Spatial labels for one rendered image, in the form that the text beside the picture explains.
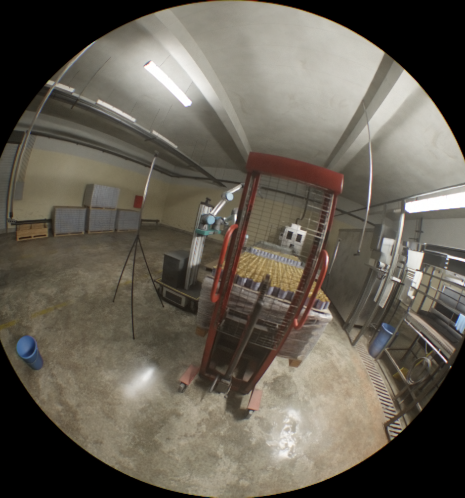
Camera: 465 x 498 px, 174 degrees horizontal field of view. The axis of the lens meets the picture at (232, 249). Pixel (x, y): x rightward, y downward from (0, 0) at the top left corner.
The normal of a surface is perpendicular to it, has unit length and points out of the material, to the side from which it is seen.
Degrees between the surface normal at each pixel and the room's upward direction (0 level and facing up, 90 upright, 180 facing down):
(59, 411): 0
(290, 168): 90
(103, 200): 91
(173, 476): 0
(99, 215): 91
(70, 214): 90
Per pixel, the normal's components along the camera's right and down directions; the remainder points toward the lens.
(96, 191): 0.94, 0.25
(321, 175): -0.29, 0.11
